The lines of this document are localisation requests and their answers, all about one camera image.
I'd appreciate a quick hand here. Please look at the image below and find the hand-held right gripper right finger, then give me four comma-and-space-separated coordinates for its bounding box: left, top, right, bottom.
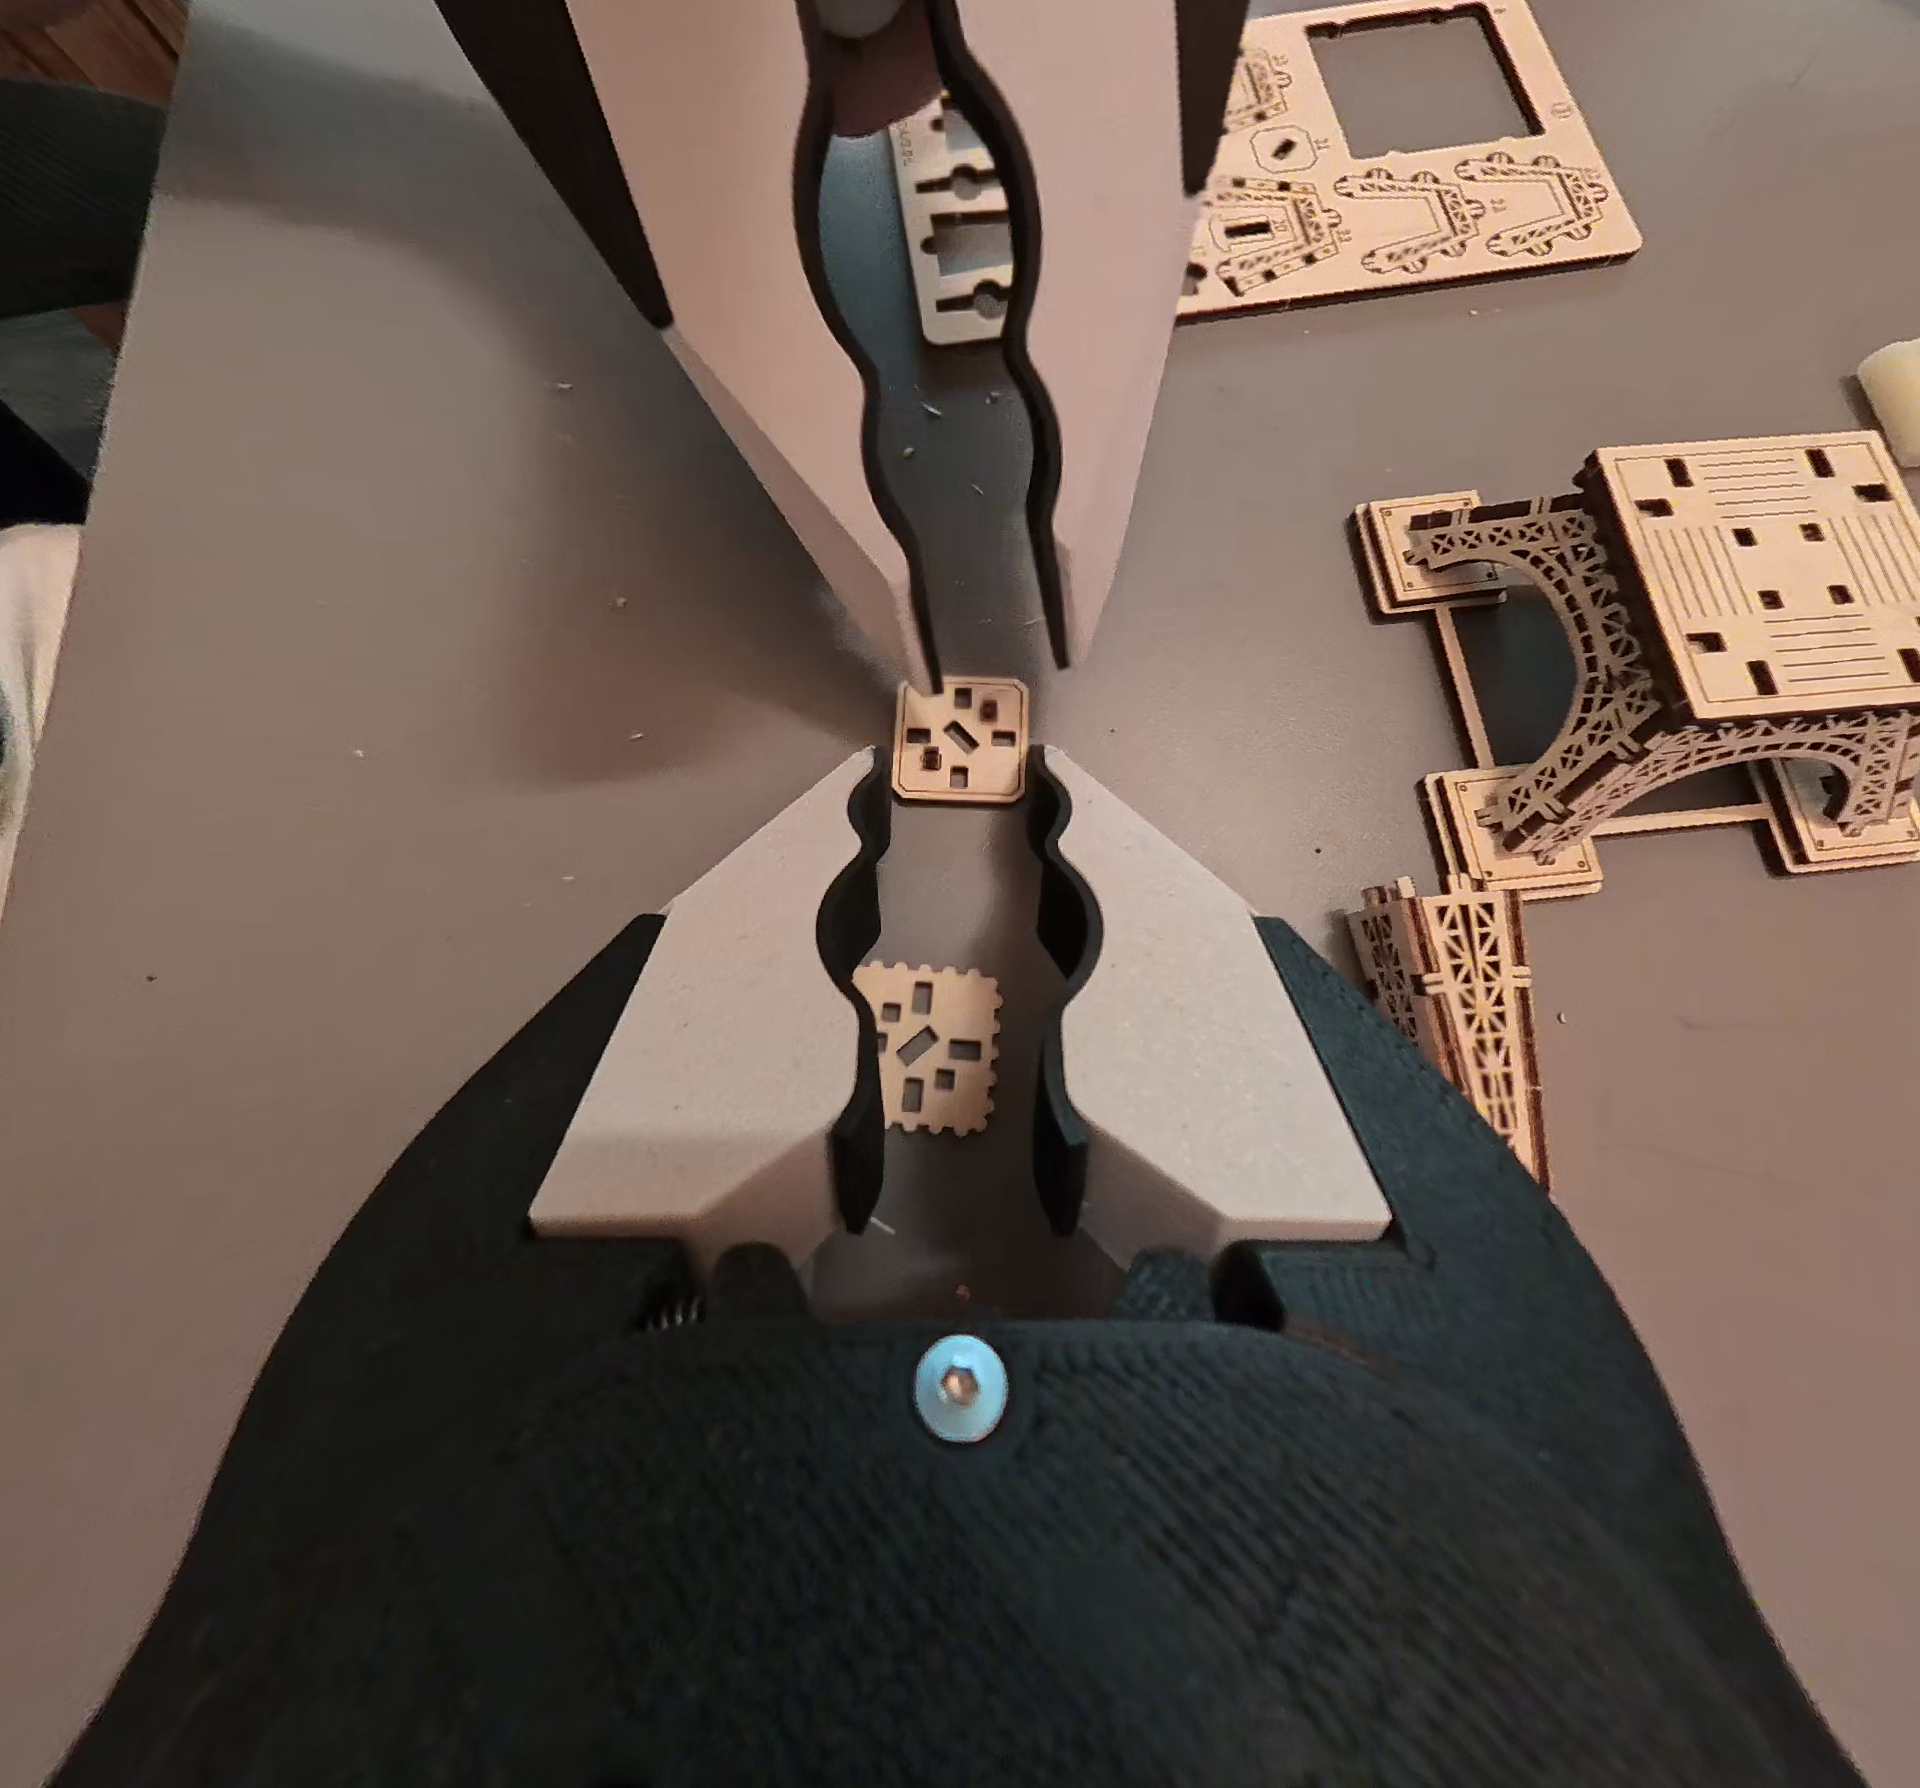
1025, 741, 1395, 1243

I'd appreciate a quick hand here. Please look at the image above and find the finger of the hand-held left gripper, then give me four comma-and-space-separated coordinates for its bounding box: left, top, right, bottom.
527, 0, 949, 695
915, 0, 1210, 672

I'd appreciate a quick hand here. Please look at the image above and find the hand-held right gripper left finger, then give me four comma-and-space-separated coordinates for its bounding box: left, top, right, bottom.
527, 746, 902, 1243

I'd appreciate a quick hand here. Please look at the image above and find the small toothed wooden square plate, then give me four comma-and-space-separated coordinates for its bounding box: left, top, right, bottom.
851, 961, 1003, 1138

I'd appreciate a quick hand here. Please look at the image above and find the wooden tower model spire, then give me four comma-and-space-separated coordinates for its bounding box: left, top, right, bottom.
1342, 874, 1551, 1191

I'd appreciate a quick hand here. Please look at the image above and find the small rounded wooden square plate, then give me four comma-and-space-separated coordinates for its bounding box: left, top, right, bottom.
892, 677, 1035, 808

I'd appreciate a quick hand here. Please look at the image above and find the grey desk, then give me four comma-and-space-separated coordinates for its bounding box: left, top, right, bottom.
0, 0, 1920, 1788

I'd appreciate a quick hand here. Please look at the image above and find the person's left hand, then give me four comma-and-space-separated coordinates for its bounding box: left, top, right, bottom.
829, 32, 944, 143

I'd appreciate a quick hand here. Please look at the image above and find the brown wooden cabinet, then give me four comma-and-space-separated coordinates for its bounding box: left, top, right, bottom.
0, 0, 189, 99

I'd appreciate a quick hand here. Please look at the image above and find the laser-cut wooden parts sheet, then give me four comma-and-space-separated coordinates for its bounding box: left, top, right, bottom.
887, 0, 1644, 351

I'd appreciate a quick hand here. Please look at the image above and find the wooden tower model base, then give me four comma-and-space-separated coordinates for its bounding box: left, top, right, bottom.
1349, 430, 1920, 897

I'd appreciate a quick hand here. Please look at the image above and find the white wax cylinder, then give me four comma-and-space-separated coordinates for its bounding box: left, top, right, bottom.
1857, 336, 1920, 468

